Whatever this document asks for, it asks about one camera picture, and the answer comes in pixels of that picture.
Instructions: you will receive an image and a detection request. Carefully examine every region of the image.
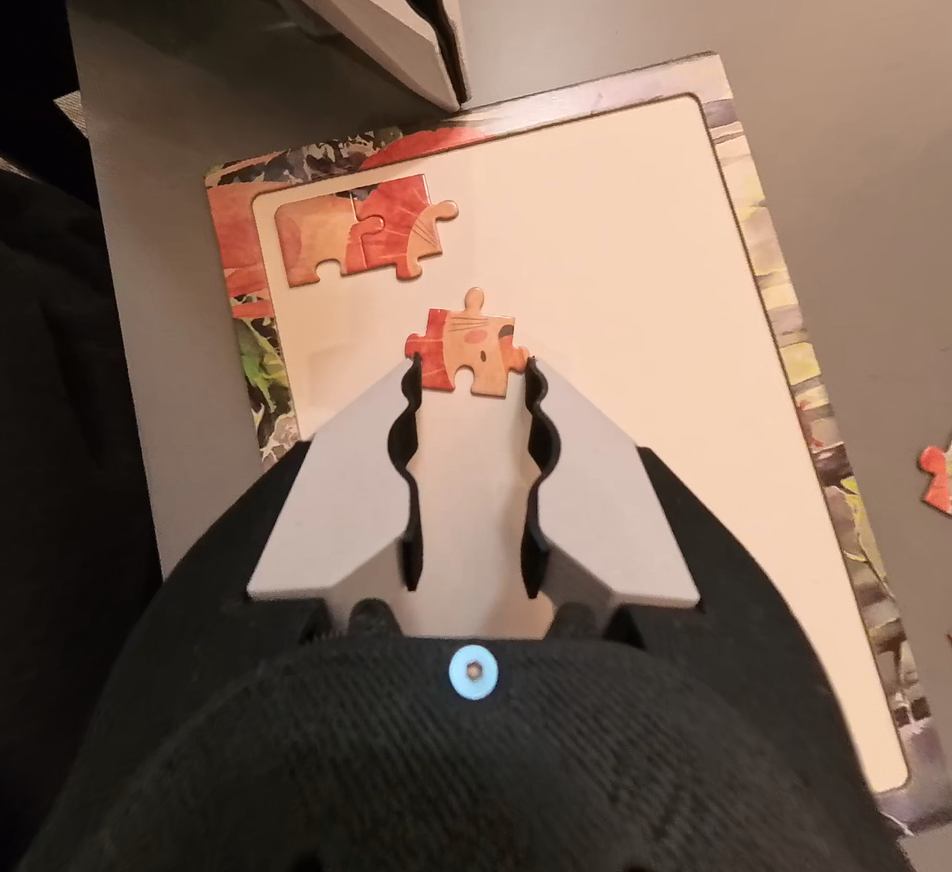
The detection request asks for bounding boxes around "orange whiskered-face jigsaw piece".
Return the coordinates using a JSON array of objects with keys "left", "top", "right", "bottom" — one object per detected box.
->
[{"left": 404, "top": 286, "right": 533, "bottom": 400}]

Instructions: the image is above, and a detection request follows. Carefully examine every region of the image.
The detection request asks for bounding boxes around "red fan-patterned jigsaw piece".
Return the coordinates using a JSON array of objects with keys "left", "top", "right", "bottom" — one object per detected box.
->
[{"left": 348, "top": 174, "right": 461, "bottom": 284}]

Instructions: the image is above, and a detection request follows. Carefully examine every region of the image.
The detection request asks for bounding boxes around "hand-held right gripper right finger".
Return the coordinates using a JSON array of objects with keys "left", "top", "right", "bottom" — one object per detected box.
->
[{"left": 523, "top": 357, "right": 702, "bottom": 610}]

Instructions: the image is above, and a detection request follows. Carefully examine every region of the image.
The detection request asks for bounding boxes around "pile of jigsaw puzzle pieces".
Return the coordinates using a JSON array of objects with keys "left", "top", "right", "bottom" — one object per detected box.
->
[{"left": 918, "top": 444, "right": 952, "bottom": 517}]

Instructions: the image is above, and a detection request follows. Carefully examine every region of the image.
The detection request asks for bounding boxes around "jigsaw puzzle frame board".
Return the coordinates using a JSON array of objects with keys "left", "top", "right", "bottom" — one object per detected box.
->
[{"left": 204, "top": 52, "right": 934, "bottom": 836}]

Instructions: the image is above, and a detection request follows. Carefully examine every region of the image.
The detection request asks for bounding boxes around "orange corner jigsaw piece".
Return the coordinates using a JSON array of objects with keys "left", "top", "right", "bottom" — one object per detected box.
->
[{"left": 274, "top": 191, "right": 367, "bottom": 288}]

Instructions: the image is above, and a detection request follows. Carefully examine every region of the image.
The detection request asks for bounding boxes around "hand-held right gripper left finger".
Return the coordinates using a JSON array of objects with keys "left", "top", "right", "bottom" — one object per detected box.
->
[{"left": 245, "top": 353, "right": 426, "bottom": 625}]

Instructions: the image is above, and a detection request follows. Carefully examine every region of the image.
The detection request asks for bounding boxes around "person's black clothing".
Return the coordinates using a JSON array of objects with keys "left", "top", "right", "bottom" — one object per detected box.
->
[{"left": 0, "top": 0, "right": 165, "bottom": 872}]

